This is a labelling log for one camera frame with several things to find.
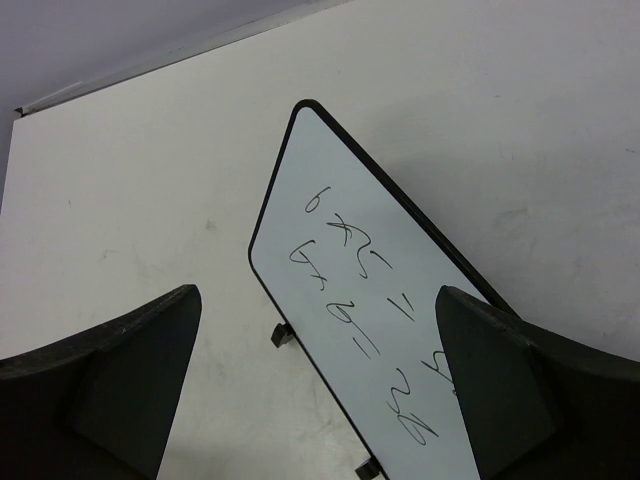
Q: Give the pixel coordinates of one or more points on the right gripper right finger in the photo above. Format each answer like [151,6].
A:
[535,404]

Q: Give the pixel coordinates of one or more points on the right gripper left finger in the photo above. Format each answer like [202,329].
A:
[100,404]

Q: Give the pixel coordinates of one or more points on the small black-framed whiteboard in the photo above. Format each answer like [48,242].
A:
[354,267]

